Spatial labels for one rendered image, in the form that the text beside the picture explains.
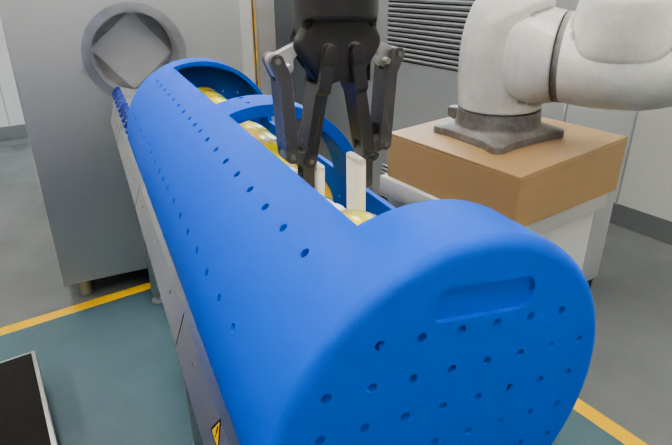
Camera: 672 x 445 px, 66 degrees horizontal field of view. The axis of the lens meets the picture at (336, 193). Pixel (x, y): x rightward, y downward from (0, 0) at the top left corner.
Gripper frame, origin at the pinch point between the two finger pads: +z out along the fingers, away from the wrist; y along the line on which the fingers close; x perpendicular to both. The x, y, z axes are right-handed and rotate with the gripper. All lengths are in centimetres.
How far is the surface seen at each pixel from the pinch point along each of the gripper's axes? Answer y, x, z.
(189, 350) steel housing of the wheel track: 13.6, -21.4, 30.3
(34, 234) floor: 63, -276, 116
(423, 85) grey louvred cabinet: -119, -155, 24
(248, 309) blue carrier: 13.0, 13.0, 1.8
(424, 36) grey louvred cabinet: -118, -156, 2
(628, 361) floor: -152, -54, 117
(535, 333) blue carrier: -5.6, 21.6, 4.0
